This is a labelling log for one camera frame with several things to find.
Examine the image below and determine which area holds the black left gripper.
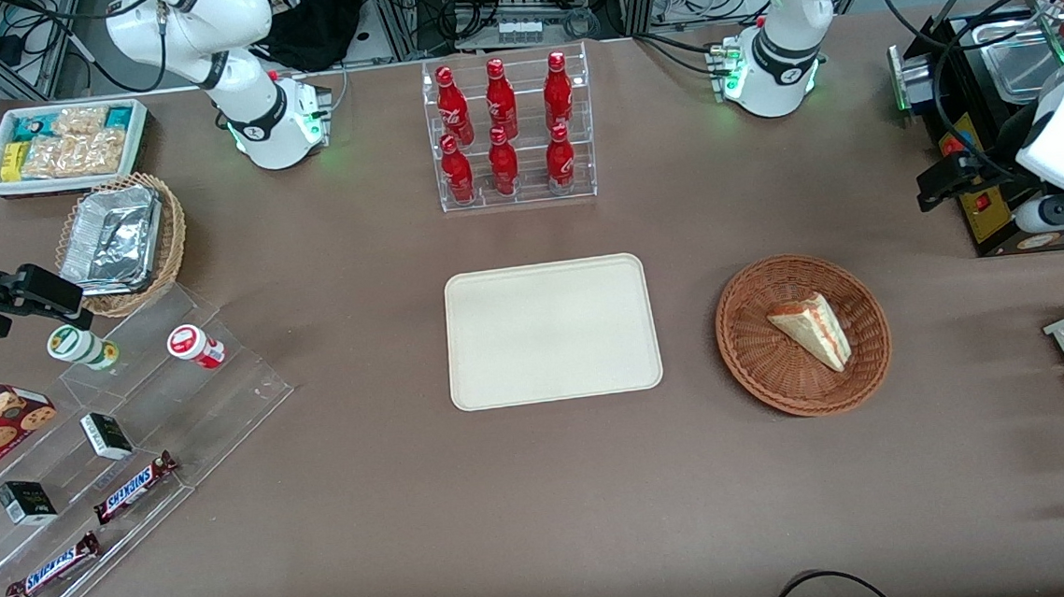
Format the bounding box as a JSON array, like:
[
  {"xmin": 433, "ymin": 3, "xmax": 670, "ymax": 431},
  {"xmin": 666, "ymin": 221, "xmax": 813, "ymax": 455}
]
[{"xmin": 912, "ymin": 103, "xmax": 1060, "ymax": 214}]

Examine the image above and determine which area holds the triangle sandwich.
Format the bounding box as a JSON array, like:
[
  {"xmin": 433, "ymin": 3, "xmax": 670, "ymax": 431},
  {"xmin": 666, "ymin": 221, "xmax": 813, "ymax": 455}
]
[{"xmin": 765, "ymin": 290, "xmax": 853, "ymax": 378}]

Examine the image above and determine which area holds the light wicker basket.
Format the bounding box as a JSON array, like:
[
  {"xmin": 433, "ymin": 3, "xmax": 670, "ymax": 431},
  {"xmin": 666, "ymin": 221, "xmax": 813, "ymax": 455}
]
[{"xmin": 50, "ymin": 169, "xmax": 193, "ymax": 322}]

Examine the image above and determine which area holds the brown round wicker basket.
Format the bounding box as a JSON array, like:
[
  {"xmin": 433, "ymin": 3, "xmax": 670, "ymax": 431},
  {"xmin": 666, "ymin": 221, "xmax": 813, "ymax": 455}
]
[{"xmin": 710, "ymin": 247, "xmax": 898, "ymax": 424}]

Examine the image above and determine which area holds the cream plastic tray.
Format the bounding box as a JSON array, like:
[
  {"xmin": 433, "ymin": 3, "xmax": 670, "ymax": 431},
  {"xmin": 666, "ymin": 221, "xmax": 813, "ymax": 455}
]
[{"xmin": 441, "ymin": 250, "xmax": 666, "ymax": 414}]

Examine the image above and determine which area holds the black countertop appliance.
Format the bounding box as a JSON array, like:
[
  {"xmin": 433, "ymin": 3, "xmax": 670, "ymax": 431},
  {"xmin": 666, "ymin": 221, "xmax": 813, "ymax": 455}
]
[{"xmin": 884, "ymin": 4, "xmax": 1064, "ymax": 264}]

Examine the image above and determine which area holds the green-capped white bottle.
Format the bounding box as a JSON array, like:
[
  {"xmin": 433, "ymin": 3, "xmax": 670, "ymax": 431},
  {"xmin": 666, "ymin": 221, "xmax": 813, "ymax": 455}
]
[{"xmin": 45, "ymin": 321, "xmax": 121, "ymax": 376}]

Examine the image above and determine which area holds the aluminium foil container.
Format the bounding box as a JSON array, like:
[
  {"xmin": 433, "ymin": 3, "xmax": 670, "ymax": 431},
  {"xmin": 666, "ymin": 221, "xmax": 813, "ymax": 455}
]
[{"xmin": 54, "ymin": 183, "xmax": 168, "ymax": 299}]

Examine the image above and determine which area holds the white rectangular snack bin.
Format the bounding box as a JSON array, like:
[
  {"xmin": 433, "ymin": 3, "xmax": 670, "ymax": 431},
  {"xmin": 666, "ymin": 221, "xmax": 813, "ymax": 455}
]
[{"xmin": 0, "ymin": 97, "xmax": 154, "ymax": 200}]

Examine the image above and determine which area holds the steel pan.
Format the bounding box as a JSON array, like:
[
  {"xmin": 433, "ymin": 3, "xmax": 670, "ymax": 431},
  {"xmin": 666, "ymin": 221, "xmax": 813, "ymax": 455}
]
[{"xmin": 980, "ymin": 35, "xmax": 1064, "ymax": 107}]

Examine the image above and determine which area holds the small black box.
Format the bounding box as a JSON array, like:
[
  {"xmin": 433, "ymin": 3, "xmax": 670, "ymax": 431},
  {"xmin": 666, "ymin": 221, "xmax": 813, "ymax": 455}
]
[
  {"xmin": 78, "ymin": 410, "xmax": 135, "ymax": 462},
  {"xmin": 0, "ymin": 477, "xmax": 60, "ymax": 530}
]

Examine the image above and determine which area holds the large clear cracker bag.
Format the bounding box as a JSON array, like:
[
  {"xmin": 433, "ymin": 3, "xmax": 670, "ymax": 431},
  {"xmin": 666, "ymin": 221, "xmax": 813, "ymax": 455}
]
[{"xmin": 19, "ymin": 127, "xmax": 129, "ymax": 181}]

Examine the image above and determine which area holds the red-capped white bottle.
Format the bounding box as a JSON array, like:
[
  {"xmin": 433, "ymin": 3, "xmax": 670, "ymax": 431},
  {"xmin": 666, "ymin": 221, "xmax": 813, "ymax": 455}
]
[{"xmin": 166, "ymin": 321, "xmax": 228, "ymax": 374}]

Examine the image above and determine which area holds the small clear cracker bag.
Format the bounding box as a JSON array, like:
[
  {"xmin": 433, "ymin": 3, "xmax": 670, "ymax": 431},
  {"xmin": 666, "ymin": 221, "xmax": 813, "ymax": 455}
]
[{"xmin": 50, "ymin": 105, "xmax": 110, "ymax": 139}]

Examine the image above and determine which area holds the Snickers bar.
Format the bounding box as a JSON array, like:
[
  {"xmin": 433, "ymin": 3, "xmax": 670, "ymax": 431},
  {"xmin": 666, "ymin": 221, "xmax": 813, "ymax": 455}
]
[
  {"xmin": 90, "ymin": 449, "xmax": 182, "ymax": 526},
  {"xmin": 0, "ymin": 530, "xmax": 106, "ymax": 597}
]

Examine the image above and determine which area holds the clear acrylic stepped display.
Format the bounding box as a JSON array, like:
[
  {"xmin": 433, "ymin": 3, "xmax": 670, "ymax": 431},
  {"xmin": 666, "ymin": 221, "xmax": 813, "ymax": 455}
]
[{"xmin": 0, "ymin": 276, "xmax": 309, "ymax": 597}]

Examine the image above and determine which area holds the red soda bottle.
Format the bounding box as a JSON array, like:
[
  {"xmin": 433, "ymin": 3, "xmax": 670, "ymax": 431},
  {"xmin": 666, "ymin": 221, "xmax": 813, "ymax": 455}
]
[
  {"xmin": 483, "ymin": 57, "xmax": 520, "ymax": 141},
  {"xmin": 543, "ymin": 122, "xmax": 579, "ymax": 196},
  {"xmin": 486, "ymin": 125, "xmax": 522, "ymax": 198},
  {"xmin": 438, "ymin": 133, "xmax": 477, "ymax": 206},
  {"xmin": 434, "ymin": 64, "xmax": 476, "ymax": 148},
  {"xmin": 540, "ymin": 50, "xmax": 576, "ymax": 132}
]

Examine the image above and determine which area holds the clear acrylic bottle rack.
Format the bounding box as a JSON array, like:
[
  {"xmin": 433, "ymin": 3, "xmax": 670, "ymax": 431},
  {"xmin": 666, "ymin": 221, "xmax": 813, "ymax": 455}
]
[{"xmin": 420, "ymin": 41, "xmax": 600, "ymax": 216}]

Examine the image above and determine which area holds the black bag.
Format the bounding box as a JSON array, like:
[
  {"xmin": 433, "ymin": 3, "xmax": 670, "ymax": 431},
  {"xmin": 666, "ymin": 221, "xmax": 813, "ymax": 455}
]
[{"xmin": 250, "ymin": 0, "xmax": 374, "ymax": 77}]

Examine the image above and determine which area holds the white power strip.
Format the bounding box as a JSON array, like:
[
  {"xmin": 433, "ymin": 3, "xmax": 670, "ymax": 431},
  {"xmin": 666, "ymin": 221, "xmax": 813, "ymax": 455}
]
[{"xmin": 495, "ymin": 16, "xmax": 546, "ymax": 46}]

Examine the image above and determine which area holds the black cable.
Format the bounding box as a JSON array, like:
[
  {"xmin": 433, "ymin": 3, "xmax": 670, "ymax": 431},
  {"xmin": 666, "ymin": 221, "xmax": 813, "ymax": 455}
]
[{"xmin": 761, "ymin": 564, "xmax": 901, "ymax": 597}]

